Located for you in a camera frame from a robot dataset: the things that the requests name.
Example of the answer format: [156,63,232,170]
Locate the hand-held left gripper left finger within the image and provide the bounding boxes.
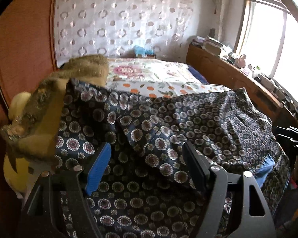
[21,142,112,238]

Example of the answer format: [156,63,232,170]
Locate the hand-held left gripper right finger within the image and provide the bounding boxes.
[182,141,275,238]

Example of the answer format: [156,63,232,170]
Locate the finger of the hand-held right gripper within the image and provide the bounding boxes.
[278,136,298,151]
[276,126,298,139]

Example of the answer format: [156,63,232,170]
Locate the navy circle-print garment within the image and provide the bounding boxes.
[53,78,291,238]

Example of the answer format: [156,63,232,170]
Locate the white box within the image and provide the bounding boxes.
[259,73,277,90]

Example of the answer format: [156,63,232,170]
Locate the orange fruit print bed sheet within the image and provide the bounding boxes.
[107,81,232,99]

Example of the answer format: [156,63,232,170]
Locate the yellow cushion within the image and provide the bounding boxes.
[3,92,33,195]

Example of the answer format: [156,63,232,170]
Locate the pink jug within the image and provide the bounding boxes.
[237,54,248,67]

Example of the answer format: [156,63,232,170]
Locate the olive brown patterned garment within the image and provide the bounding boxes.
[0,55,110,158]

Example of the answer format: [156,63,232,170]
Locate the navy bed cover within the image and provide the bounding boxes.
[187,64,209,84]

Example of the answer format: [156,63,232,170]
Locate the wooden cabinet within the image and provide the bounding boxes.
[186,43,298,130]

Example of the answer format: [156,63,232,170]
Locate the window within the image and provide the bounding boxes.
[235,0,298,107]

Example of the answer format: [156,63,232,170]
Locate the floral quilt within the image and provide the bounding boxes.
[105,58,197,84]

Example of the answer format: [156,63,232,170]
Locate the brown cardboard box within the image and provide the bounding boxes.
[206,44,223,55]

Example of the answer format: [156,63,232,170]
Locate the stack of books and papers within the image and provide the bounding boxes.
[192,35,229,52]

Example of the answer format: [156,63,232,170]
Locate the cardboard box with blue bags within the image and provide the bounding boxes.
[134,45,156,59]

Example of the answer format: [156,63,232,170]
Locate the gathered patterned curtain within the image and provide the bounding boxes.
[212,0,227,31]

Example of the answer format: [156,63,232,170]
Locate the wooden wardrobe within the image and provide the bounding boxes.
[0,0,60,228]

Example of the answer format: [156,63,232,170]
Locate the circle-print sheer curtain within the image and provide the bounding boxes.
[53,0,197,59]

